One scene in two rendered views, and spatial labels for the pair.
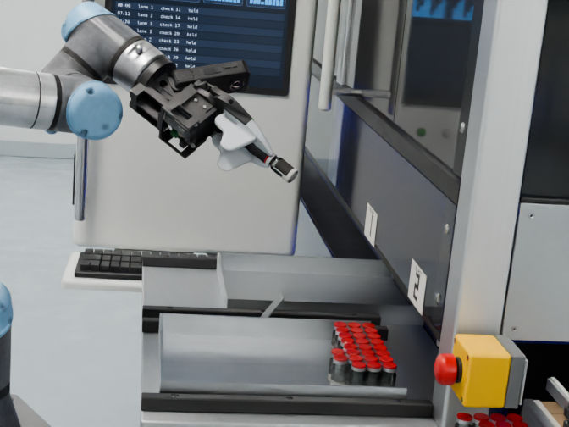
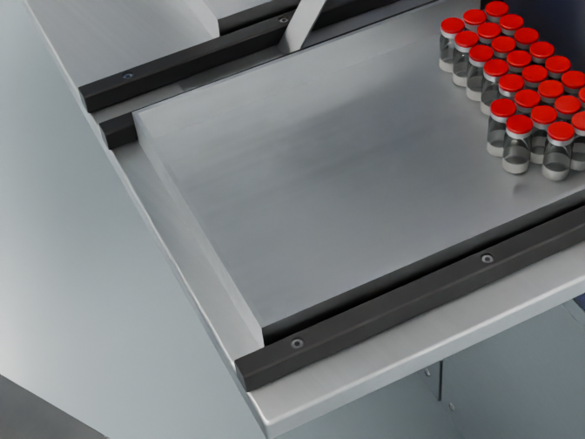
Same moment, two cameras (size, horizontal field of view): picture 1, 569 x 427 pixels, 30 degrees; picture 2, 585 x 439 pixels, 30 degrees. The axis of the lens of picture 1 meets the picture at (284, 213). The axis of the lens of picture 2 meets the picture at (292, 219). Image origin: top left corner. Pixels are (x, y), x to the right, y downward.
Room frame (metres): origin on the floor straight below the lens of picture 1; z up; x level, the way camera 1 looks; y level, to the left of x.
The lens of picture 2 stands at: (0.86, 0.22, 1.50)
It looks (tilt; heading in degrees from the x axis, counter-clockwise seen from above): 46 degrees down; 347
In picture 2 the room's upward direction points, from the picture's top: 6 degrees counter-clockwise
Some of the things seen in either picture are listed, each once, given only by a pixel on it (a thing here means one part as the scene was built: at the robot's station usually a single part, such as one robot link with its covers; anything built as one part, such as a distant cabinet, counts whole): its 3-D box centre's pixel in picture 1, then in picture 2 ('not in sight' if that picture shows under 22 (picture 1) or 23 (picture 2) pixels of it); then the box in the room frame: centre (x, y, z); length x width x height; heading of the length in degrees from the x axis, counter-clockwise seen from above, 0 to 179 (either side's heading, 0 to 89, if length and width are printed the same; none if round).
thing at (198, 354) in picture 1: (274, 359); (386, 148); (1.47, 0.00, 0.90); 0.34 x 0.26 x 0.04; 98
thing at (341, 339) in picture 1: (347, 357); (501, 95); (1.49, -0.11, 0.90); 0.18 x 0.02 x 0.05; 8
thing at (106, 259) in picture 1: (174, 266); not in sight; (2.12, 0.22, 0.82); 0.40 x 0.14 x 0.02; 97
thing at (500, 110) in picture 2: (336, 365); (501, 128); (1.45, -0.10, 0.90); 0.02 x 0.02 x 0.05
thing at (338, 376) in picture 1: (339, 371); (517, 144); (1.43, -0.10, 0.90); 0.02 x 0.02 x 0.05
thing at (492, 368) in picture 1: (484, 370); not in sight; (1.26, -0.27, 1.00); 0.08 x 0.07 x 0.07; 98
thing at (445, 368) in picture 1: (450, 369); not in sight; (1.25, -0.23, 0.99); 0.04 x 0.04 x 0.04; 8
